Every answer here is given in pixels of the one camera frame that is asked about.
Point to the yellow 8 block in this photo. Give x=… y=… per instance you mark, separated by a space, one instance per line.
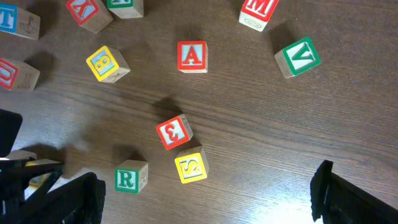
x=108 y=64

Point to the blue T block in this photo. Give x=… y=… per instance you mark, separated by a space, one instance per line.
x=20 y=22

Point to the red Y tilted block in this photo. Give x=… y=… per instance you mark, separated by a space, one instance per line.
x=90 y=14

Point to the green R block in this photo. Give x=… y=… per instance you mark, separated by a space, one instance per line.
x=131 y=176

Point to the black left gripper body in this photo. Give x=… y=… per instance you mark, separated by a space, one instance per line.
x=10 y=126

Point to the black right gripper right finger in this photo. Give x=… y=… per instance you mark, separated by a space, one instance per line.
x=337 y=201

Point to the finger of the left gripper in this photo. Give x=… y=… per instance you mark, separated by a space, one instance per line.
x=15 y=178

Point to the red I block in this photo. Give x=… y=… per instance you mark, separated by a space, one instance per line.
x=21 y=155

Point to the green V block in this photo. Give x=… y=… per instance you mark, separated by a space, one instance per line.
x=297 y=58

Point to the yellow C block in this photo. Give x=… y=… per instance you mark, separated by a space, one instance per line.
x=36 y=182

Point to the yellow S block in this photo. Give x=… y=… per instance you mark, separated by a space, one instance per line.
x=192 y=165

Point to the red U block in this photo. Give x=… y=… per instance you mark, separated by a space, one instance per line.
x=18 y=75

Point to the red 3 block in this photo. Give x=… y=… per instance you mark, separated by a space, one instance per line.
x=174 y=132

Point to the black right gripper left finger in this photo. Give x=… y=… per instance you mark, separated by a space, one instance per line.
x=78 y=201

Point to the red M block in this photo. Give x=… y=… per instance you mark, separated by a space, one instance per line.
x=257 y=13

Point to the red A block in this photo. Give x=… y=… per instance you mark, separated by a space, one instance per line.
x=192 y=56

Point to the green N block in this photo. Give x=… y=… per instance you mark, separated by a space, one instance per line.
x=126 y=9

